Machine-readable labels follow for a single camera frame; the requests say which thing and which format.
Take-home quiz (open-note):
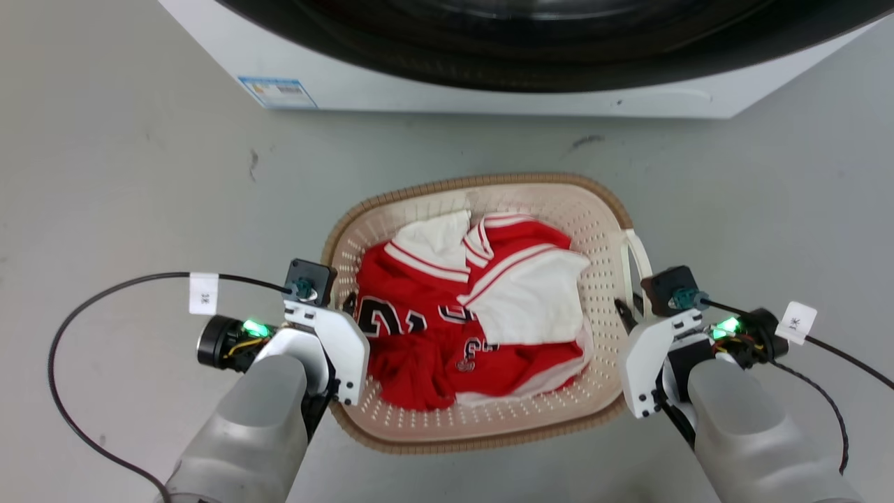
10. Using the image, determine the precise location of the black camera cable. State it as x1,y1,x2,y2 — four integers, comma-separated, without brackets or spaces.
47,272,294,503
698,298,894,392

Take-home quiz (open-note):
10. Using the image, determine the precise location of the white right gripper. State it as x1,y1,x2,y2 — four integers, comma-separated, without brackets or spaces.
614,298,705,449

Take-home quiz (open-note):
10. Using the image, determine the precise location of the white washing machine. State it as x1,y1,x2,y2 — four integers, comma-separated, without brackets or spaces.
158,0,882,119

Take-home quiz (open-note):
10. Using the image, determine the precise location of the blue white energy label sticker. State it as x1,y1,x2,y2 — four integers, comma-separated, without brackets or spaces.
237,75,318,110

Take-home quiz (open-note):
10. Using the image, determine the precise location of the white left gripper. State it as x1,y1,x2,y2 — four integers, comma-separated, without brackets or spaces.
282,292,371,443

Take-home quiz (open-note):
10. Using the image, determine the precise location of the black right camera cable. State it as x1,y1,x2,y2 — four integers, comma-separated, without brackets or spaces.
698,298,894,392

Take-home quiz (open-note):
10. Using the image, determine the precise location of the beige brown-rimmed laundry basket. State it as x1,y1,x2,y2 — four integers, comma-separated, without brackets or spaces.
321,173,654,455

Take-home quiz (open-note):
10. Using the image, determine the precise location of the white cable tag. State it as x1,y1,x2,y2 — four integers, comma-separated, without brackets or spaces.
777,300,819,346
189,272,220,316

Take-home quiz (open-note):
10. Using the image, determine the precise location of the white right cable tag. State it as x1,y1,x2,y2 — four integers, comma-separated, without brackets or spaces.
777,300,819,346

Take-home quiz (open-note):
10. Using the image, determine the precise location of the black left camera cable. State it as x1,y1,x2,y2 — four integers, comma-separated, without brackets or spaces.
47,272,294,503

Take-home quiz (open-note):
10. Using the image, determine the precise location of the black round washing machine door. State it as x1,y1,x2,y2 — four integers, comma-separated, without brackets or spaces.
215,0,894,94

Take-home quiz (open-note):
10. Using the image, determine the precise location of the red and white jersey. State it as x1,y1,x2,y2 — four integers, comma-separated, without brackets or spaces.
346,210,596,411

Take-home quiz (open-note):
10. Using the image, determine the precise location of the white left cable tag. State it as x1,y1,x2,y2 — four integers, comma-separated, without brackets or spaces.
189,272,220,316

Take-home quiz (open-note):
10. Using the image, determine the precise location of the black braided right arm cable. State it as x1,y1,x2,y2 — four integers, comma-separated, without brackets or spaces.
767,359,851,476

